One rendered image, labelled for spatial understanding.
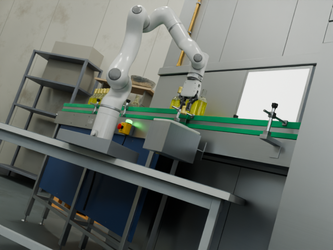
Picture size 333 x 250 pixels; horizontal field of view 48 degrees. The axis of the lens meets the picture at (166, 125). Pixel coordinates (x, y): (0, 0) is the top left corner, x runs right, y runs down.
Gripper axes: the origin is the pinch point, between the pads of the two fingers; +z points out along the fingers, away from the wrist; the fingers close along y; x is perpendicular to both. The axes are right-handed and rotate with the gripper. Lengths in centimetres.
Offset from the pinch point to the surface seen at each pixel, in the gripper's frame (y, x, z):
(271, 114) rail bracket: -55, 8, 1
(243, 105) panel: -17.1, -28.9, -13.5
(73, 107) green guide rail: 160, -38, 2
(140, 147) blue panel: 37.2, -14.0, 25.6
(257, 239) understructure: -48, -26, 55
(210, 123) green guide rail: -9.3, -14.2, 3.9
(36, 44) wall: 562, -177, -144
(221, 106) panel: -0.2, -32.0, -12.5
